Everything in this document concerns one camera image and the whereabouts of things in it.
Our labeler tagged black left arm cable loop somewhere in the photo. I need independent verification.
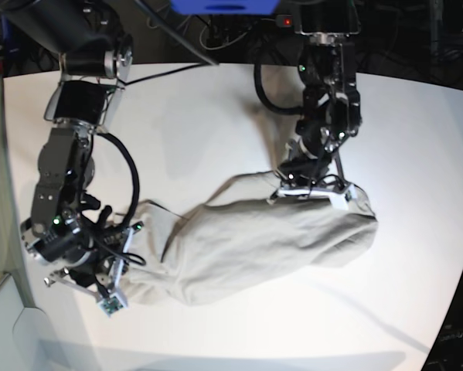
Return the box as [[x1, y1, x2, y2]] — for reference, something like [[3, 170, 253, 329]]
[[253, 61, 305, 117]]

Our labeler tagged blue box at top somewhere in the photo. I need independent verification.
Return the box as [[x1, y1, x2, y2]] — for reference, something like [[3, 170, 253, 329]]
[[171, 0, 280, 15]]

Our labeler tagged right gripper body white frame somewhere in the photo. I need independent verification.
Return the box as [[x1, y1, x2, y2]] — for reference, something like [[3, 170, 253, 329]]
[[44, 222, 146, 304]]

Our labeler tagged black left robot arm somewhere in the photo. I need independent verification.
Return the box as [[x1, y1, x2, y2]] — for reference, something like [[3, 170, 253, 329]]
[[254, 1, 362, 209]]

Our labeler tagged grey t-shirt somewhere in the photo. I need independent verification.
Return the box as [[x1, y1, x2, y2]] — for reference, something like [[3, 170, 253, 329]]
[[120, 172, 378, 305]]

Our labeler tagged black power strip red switch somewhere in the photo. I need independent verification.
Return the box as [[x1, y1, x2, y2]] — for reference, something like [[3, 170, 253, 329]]
[[275, 14, 301, 32]]

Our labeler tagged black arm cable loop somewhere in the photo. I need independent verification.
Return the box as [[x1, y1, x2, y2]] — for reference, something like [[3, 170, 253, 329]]
[[253, 61, 305, 117], [95, 131, 141, 233]]

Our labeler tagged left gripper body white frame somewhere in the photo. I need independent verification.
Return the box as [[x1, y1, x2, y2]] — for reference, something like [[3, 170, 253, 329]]
[[267, 170, 351, 205]]

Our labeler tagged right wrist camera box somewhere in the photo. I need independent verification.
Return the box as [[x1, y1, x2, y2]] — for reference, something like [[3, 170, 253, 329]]
[[97, 291, 128, 317]]

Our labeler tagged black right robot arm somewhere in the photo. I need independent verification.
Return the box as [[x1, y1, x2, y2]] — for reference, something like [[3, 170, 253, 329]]
[[0, 1, 145, 315]]

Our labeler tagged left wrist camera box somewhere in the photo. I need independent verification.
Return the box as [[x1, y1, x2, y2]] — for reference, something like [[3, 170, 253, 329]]
[[329, 183, 358, 211]]

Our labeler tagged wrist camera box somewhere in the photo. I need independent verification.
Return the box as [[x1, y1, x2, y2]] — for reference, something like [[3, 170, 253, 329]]
[[329, 183, 358, 211], [97, 291, 128, 317]]

